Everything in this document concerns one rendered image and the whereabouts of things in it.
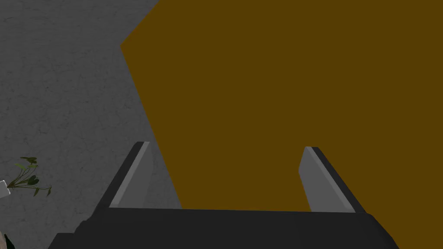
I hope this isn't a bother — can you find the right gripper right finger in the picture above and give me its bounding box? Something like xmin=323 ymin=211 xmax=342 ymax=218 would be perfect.
xmin=298 ymin=146 xmax=366 ymax=214

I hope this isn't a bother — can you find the green potted plant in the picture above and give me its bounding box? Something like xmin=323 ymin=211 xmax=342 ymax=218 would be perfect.
xmin=0 ymin=156 xmax=52 ymax=200

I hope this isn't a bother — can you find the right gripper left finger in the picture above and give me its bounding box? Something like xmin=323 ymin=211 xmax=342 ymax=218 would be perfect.
xmin=96 ymin=141 xmax=154 ymax=210

